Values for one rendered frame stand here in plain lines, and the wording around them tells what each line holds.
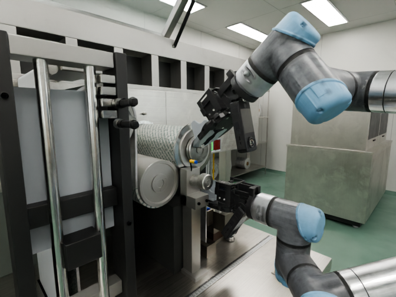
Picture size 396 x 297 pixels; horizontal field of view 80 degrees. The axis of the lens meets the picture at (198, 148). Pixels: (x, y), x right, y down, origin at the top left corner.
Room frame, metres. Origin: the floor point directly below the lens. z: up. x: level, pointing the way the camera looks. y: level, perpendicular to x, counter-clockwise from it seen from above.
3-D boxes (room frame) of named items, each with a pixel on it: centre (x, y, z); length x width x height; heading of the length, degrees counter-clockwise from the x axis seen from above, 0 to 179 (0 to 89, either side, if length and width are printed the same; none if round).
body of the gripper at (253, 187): (0.62, -0.11, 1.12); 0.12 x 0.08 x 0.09; 45
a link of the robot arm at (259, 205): (0.56, -0.17, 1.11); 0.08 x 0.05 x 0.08; 135
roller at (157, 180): (0.66, 0.18, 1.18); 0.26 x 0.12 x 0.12; 45
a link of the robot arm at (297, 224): (0.51, -0.22, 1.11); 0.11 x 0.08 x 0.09; 45
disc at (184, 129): (0.66, 0.01, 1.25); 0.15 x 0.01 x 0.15; 135
